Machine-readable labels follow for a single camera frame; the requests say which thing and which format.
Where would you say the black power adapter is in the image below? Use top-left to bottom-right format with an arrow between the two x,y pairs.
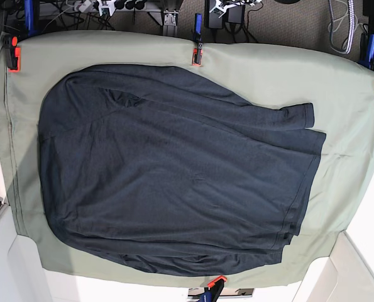
204,0 -> 245,30

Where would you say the white power strip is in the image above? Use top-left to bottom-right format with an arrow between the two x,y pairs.
65,0 -> 94,13

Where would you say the left rear orange clamp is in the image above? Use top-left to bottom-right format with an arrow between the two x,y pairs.
3,35 -> 21,72

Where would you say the dark navy T-shirt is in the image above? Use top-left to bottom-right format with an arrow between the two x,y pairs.
38,65 -> 326,277

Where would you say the middle rear orange clamp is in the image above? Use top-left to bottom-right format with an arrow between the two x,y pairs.
192,13 -> 203,66

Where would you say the front orange black clamp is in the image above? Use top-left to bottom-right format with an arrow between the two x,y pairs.
198,276 -> 227,302

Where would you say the grey metal stand bracket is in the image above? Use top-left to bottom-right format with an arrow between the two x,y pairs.
162,0 -> 183,37

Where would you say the sage green table cloth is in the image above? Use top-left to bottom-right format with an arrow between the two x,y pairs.
0,31 -> 374,288

